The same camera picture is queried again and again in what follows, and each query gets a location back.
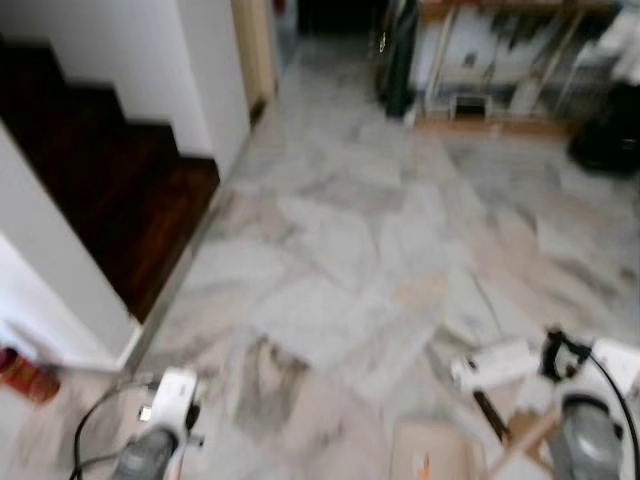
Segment beige dustpan with wooden handle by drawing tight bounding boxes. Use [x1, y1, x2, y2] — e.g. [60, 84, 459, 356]
[390, 338, 561, 480]

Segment red spray can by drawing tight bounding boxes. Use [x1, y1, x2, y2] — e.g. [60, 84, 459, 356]
[0, 345, 61, 404]

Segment long wooden plank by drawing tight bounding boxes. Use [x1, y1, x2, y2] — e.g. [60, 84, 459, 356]
[412, 112, 576, 139]

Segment dark wooden staircase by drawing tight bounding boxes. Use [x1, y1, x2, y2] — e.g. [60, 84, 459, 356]
[0, 40, 221, 323]

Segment white framed dark panel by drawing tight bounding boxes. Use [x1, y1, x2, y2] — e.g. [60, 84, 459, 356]
[450, 92, 491, 119]

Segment wooden workbench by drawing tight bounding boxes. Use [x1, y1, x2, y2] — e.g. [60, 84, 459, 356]
[415, 0, 640, 121]

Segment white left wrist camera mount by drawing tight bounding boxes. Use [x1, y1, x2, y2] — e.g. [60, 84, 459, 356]
[140, 368, 201, 441]

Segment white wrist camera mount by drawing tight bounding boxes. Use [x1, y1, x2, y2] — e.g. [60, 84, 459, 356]
[140, 368, 201, 441]
[590, 340, 640, 401]

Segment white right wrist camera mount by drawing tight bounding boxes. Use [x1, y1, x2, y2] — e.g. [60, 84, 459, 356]
[590, 340, 640, 401]

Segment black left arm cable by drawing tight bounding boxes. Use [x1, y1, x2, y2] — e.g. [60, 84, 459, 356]
[70, 378, 156, 480]

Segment wooden door frame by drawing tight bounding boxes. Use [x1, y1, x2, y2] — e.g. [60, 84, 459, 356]
[230, 0, 279, 121]

